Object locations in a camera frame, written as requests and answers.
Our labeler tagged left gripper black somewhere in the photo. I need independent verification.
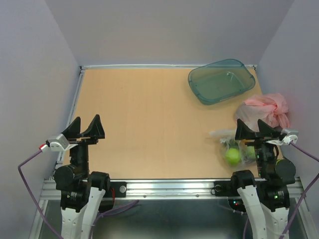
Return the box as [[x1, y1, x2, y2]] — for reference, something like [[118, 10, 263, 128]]
[[63, 112, 105, 176]]

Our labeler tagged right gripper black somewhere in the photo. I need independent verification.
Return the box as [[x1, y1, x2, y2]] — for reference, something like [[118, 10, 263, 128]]
[[234, 117, 281, 176]]

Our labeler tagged clear plastic bag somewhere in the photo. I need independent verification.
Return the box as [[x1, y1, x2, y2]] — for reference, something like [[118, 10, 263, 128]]
[[209, 129, 256, 168]]

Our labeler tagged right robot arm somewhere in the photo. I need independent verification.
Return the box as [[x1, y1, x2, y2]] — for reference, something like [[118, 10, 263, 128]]
[[229, 119, 298, 239]]

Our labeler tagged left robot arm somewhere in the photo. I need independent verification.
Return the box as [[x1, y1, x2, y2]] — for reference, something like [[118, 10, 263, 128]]
[[48, 115, 111, 239]]

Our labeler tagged pink plastic bag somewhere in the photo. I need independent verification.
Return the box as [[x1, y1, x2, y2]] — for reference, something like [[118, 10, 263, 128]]
[[235, 93, 290, 131]]

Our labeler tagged green apple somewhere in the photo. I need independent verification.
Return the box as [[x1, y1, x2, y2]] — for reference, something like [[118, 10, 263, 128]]
[[225, 148, 241, 166]]

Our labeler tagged teal plastic container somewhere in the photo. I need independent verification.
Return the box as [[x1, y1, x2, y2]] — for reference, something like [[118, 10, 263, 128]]
[[188, 59, 256, 105]]

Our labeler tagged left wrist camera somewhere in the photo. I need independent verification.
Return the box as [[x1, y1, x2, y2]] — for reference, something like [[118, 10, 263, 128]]
[[46, 134, 71, 152]]

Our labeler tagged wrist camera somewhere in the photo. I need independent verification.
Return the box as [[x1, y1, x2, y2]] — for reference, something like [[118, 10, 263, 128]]
[[266, 128, 299, 146], [46, 134, 71, 152]]

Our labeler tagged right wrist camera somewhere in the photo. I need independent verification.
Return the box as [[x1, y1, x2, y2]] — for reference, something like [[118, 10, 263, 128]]
[[266, 128, 299, 146]]

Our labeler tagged aluminium front rail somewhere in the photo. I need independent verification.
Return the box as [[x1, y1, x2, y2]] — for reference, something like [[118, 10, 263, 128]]
[[41, 177, 308, 200]]

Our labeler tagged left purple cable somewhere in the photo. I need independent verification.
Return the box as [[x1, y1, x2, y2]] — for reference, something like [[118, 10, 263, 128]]
[[17, 146, 139, 239]]

